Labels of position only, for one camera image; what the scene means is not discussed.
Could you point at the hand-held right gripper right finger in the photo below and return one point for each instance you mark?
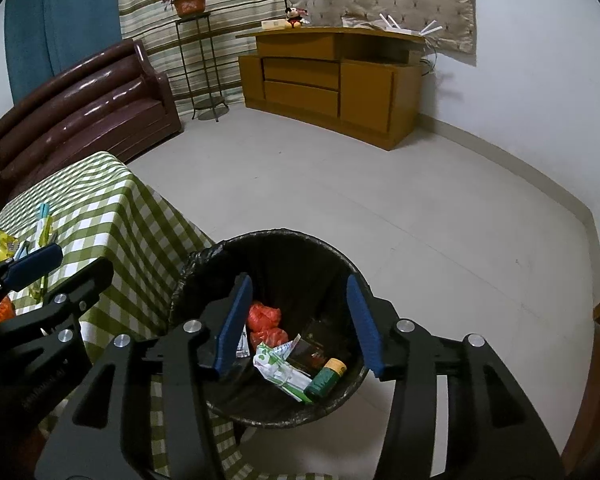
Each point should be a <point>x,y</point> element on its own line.
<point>365,330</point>

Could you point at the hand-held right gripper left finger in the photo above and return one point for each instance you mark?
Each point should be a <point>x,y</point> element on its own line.
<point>232,330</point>

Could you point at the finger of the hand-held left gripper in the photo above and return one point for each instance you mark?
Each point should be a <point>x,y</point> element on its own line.
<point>92,282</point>
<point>35,262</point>

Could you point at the large orange plastic bag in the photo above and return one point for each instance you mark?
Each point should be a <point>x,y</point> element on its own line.
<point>265,322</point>

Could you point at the yellow snack wrapper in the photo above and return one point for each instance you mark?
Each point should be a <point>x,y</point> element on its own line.
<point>5,247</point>

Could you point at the green and white packet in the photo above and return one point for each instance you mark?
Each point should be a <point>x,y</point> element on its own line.
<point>267,360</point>

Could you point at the small orange plastic bag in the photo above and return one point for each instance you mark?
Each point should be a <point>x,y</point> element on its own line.
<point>2,310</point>

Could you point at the dark brown box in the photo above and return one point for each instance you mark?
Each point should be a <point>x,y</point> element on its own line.
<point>307,352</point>

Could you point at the dark bottle with green label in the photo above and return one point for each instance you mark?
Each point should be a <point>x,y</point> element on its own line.
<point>325,377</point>

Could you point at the black lined trash bin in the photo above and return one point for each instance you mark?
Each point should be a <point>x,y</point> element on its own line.
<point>290,270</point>

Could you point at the green checkered tablecloth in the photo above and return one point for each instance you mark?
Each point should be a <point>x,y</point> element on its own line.
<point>105,200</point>

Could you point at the brown leather sofa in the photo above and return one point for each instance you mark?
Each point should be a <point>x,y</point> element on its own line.
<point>80,115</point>

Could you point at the black metal plant stand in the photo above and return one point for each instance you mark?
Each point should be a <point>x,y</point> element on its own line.
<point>210,107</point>

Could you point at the wooden cabinet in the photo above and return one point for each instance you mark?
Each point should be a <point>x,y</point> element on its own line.
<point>365,95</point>

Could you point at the brown wooden furniture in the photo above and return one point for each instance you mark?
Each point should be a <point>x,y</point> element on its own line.
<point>597,385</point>

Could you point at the blue curtain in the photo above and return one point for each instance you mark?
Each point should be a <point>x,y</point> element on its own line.
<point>55,20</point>

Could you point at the white router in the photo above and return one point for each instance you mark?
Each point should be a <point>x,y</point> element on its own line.
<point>405,31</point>

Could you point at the clear plastic bag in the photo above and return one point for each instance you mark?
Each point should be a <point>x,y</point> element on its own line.
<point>362,22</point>

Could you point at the white flat box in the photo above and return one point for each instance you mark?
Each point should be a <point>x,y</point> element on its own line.
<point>274,25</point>

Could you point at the small plush toy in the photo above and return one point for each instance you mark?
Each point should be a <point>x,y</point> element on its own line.
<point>295,19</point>

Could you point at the striped curtain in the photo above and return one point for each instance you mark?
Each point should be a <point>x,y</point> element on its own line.
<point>240,0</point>

